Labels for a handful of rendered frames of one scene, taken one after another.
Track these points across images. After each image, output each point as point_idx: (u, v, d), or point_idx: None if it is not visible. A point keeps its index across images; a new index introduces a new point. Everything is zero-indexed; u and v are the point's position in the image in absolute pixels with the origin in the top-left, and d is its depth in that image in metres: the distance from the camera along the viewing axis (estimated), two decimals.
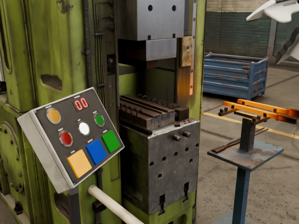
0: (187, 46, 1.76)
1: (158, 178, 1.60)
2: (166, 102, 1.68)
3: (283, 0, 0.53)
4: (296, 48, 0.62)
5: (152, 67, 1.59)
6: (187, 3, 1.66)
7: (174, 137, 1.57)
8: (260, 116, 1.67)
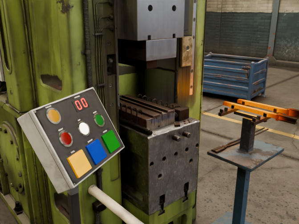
0: (187, 46, 1.76)
1: (158, 178, 1.60)
2: (166, 102, 1.68)
3: None
4: None
5: (152, 67, 1.59)
6: (187, 3, 1.66)
7: (174, 137, 1.57)
8: (260, 116, 1.67)
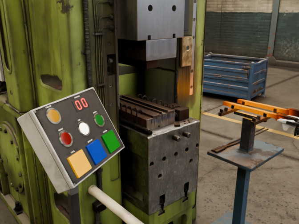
0: (187, 46, 1.76)
1: (158, 178, 1.60)
2: (166, 102, 1.68)
3: (288, 123, 1.61)
4: None
5: (152, 67, 1.59)
6: (187, 3, 1.66)
7: (174, 137, 1.57)
8: (260, 116, 1.67)
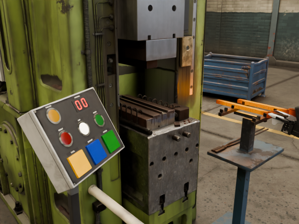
0: (187, 46, 1.76)
1: (158, 178, 1.60)
2: (166, 102, 1.68)
3: (277, 119, 1.67)
4: None
5: (152, 67, 1.59)
6: (187, 3, 1.66)
7: (174, 137, 1.57)
8: (260, 116, 1.67)
